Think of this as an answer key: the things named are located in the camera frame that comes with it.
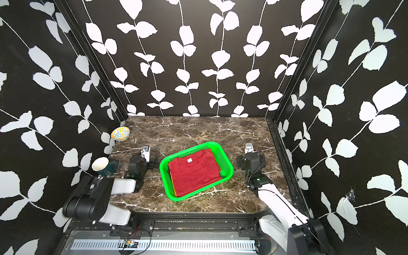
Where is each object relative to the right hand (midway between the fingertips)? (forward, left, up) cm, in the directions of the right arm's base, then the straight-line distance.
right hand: (249, 151), depth 85 cm
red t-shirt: (-7, +31, -10) cm, 33 cm away
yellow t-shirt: (-15, +42, -10) cm, 45 cm away
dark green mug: (-7, +81, -5) cm, 82 cm away
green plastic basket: (-4, +13, -9) cm, 16 cm away
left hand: (+3, +58, -6) cm, 59 cm away
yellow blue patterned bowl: (+22, +85, -12) cm, 89 cm away
